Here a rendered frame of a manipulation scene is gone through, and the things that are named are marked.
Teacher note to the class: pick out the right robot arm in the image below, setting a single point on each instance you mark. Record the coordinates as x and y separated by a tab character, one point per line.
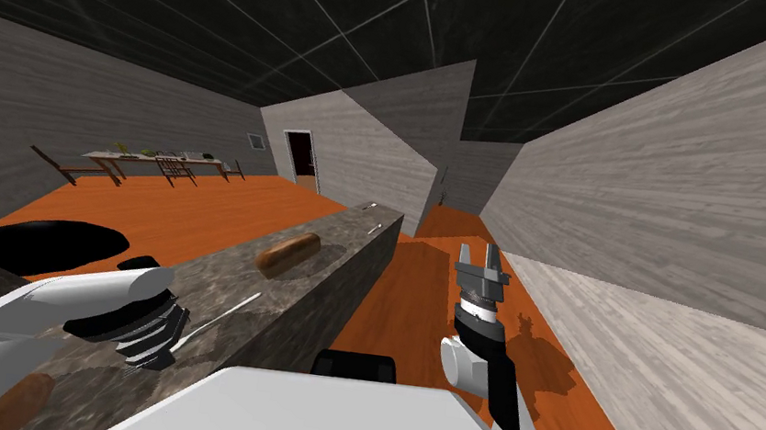
490	366

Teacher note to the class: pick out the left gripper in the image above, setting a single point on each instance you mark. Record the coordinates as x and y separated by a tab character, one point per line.
150	360

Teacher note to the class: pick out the dark doorway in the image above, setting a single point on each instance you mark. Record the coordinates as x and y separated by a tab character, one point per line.
303	157

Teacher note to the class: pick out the small silver cutlery piece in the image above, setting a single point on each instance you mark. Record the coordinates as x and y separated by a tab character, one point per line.
370	206
374	229

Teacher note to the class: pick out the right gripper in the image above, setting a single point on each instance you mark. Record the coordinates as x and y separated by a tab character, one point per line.
482	286

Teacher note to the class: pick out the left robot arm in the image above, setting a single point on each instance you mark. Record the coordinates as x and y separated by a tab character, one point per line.
37	307

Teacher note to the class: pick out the dark wooden chair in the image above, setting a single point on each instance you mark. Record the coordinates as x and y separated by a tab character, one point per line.
174	170

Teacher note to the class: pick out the brown bread loaf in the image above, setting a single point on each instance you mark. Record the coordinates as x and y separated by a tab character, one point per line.
16	404
287	254

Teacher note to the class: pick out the small grey wall picture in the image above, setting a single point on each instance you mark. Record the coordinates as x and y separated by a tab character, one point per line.
256	142

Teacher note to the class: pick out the long white knife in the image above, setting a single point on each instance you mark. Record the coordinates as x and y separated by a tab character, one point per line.
214	325

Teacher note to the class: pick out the small dark chair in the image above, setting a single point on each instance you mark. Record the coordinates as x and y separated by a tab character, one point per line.
235	170

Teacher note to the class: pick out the brown wooden chair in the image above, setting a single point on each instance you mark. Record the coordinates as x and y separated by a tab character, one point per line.
67	167

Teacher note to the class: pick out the white dining table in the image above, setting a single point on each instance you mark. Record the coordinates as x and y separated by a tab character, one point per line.
138	157

